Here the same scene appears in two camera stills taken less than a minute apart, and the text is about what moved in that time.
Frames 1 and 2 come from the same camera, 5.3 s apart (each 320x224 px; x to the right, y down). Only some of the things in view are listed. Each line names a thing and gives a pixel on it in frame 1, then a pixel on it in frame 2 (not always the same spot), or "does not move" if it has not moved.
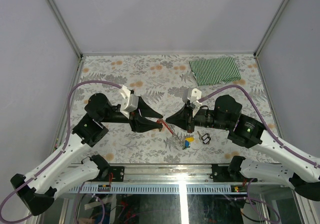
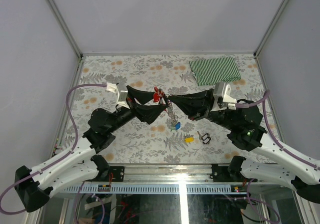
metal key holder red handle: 170,127 -> 158,94
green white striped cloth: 215,70 does not move
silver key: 200,136 does not move
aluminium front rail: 194,174 does not move
